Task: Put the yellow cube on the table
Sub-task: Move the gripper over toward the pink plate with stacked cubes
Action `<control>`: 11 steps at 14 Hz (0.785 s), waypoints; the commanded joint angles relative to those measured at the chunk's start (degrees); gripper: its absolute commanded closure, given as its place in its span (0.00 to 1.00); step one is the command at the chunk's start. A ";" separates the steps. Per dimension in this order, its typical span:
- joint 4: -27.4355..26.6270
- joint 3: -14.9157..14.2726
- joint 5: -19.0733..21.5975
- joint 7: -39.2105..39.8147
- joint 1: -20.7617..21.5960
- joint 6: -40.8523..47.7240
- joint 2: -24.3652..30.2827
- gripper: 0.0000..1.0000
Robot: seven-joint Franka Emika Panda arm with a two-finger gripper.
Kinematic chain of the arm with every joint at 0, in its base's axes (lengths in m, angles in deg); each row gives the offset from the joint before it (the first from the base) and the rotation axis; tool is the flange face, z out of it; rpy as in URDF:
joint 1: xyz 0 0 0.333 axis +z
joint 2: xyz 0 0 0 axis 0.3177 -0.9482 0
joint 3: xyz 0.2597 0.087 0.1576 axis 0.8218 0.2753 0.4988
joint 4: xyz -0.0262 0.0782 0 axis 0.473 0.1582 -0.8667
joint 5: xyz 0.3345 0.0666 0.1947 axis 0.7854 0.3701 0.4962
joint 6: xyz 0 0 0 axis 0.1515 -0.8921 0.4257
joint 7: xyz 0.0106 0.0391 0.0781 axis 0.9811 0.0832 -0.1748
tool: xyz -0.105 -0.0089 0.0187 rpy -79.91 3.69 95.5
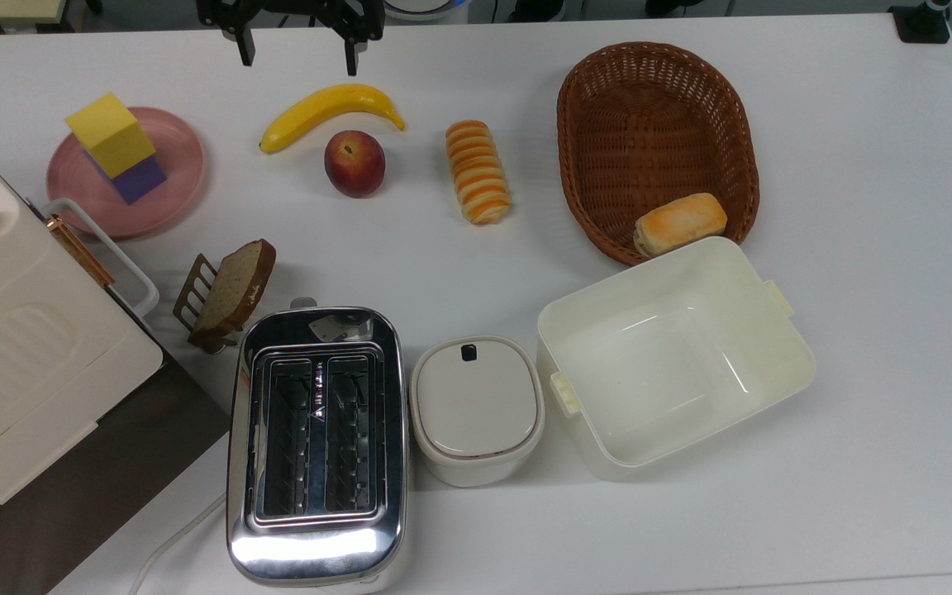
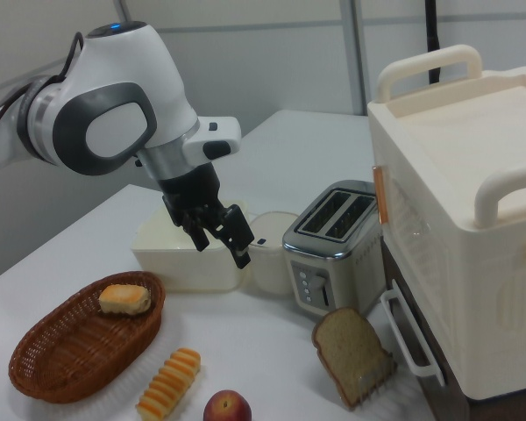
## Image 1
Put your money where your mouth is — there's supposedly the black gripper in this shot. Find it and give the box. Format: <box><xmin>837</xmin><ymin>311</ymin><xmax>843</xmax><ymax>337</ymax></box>
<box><xmin>198</xmin><ymin>0</ymin><xmax>386</xmax><ymax>78</ymax></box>

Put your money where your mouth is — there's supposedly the yellow cube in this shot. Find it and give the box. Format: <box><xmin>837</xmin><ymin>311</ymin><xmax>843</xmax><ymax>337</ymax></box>
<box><xmin>64</xmin><ymin>92</ymin><xmax>157</xmax><ymax>180</ymax></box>

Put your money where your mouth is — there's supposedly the purple cube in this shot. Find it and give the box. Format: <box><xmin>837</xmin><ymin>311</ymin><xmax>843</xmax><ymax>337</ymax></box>
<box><xmin>83</xmin><ymin>150</ymin><xmax>169</xmax><ymax>205</ymax></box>

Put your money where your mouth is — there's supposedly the yellow banana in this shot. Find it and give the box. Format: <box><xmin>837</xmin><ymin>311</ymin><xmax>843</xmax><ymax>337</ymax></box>
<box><xmin>259</xmin><ymin>83</ymin><xmax>407</xmax><ymax>155</ymax></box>

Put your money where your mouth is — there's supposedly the red peach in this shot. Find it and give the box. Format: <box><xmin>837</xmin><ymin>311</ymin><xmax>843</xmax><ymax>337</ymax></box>
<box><xmin>324</xmin><ymin>130</ymin><xmax>387</xmax><ymax>199</ymax></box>

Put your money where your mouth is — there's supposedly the pink plate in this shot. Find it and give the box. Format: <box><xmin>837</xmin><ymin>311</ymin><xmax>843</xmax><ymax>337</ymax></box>
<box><xmin>46</xmin><ymin>107</ymin><xmax>207</xmax><ymax>241</ymax></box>

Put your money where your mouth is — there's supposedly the orange striped bread roll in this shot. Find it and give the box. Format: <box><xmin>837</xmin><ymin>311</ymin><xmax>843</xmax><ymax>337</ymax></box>
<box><xmin>445</xmin><ymin>120</ymin><xmax>513</xmax><ymax>226</ymax></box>

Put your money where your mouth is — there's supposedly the brown bread slice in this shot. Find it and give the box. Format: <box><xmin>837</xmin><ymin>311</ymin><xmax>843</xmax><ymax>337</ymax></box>
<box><xmin>192</xmin><ymin>239</ymin><xmax>277</xmax><ymax>336</ymax></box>

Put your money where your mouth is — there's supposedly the metal toast rack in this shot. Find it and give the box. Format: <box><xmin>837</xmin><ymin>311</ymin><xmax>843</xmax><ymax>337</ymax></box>
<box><xmin>173</xmin><ymin>253</ymin><xmax>250</xmax><ymax>355</ymax></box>

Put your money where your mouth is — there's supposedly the brown wicker basket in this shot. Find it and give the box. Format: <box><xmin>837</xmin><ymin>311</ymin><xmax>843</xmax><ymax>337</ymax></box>
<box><xmin>557</xmin><ymin>41</ymin><xmax>761</xmax><ymax>267</ymax></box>

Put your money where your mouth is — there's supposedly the small white lidded bin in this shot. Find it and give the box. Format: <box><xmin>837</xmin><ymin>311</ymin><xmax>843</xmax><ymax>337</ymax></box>
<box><xmin>408</xmin><ymin>335</ymin><xmax>546</xmax><ymax>488</ymax></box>

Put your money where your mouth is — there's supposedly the cream toy cabinet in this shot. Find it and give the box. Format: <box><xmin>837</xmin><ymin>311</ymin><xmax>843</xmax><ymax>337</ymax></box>
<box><xmin>0</xmin><ymin>124</ymin><xmax>164</xmax><ymax>542</ymax></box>

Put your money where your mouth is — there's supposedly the golden bread bun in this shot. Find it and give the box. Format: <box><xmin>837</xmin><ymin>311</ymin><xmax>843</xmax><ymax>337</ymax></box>
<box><xmin>633</xmin><ymin>193</ymin><xmax>728</xmax><ymax>258</ymax></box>

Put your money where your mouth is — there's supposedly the dark brown drawer base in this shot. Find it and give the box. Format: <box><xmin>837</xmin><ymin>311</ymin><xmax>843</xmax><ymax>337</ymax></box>
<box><xmin>0</xmin><ymin>281</ymin><xmax>233</xmax><ymax>595</ymax></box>

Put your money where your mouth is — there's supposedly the cream plastic box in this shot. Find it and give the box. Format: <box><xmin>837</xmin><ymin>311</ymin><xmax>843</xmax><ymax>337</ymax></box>
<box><xmin>535</xmin><ymin>236</ymin><xmax>817</xmax><ymax>482</ymax></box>

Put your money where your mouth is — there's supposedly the chrome and cream toaster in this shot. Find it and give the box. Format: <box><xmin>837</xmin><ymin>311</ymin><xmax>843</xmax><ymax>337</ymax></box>
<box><xmin>226</xmin><ymin>297</ymin><xmax>411</xmax><ymax>591</ymax></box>

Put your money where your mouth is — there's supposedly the white drawer handle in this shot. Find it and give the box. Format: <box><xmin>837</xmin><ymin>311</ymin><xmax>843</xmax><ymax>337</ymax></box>
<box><xmin>43</xmin><ymin>198</ymin><xmax>160</xmax><ymax>320</ymax></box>

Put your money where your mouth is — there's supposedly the copper cabinet handle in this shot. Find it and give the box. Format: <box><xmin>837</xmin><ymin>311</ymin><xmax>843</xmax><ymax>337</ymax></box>
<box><xmin>47</xmin><ymin>213</ymin><xmax>117</xmax><ymax>288</ymax></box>

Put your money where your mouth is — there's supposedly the white toaster cable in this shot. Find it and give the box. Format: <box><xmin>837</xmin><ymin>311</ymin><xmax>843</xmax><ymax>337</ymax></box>
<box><xmin>127</xmin><ymin>492</ymin><xmax>229</xmax><ymax>595</ymax></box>

